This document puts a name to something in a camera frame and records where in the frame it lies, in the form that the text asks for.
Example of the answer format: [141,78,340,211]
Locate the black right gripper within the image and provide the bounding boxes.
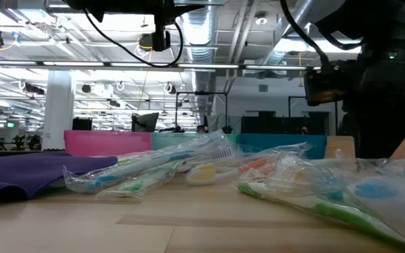
[342,41,405,160]

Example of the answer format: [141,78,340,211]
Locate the yellow toothbrush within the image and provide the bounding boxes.
[184,162,245,186]

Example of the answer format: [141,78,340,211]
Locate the green toothbrush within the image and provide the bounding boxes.
[95,162,181,203]
[236,181,405,252]

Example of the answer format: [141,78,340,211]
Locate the blue toothbrush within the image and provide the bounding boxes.
[63,130,229,195]

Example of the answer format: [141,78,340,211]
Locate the purple cloth mat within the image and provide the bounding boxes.
[0,150,119,207]

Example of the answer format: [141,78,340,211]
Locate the orange plastic bin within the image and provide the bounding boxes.
[324,135,405,160]

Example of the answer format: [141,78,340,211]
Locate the dark blue plastic bin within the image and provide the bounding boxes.
[236,133,328,161]

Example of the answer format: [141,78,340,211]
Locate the row of black monitors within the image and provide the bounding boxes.
[240,110,330,136]

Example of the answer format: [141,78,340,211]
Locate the rectangular ceiling light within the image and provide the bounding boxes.
[274,37,361,54]

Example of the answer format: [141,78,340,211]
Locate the purple toothbrush in clear wrapper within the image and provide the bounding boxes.
[177,143,240,173]

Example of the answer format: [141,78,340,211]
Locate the round ceiling detector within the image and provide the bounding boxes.
[254,11,269,26]

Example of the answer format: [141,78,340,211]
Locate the light teal plastic bin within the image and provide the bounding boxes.
[150,131,240,153]

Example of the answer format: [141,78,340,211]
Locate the tilted black computer monitor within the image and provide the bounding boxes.
[131,112,160,133]

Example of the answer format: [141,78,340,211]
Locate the pink plastic bin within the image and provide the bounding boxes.
[63,129,153,158]

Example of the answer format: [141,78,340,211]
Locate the long light strip bar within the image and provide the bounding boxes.
[0,59,321,73]

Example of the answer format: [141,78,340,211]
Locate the white building column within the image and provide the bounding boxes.
[41,69,76,151]

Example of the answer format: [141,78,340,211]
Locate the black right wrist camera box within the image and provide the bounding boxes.
[303,59,352,107]

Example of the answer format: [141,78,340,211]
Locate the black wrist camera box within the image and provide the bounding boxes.
[152,13,172,53]
[303,59,352,107]

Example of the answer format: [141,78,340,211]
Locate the yellow hanging cord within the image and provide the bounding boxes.
[296,51,304,89]

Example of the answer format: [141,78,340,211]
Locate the black rig frame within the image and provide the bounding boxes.
[175,91,229,134]
[288,95,309,119]

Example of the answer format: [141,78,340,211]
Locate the silver ventilation duct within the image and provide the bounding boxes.
[179,5,221,117]
[258,0,333,67]

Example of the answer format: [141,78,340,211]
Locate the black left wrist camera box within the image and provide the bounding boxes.
[152,13,172,53]

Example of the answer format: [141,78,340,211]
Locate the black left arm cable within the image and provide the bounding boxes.
[82,7,185,68]

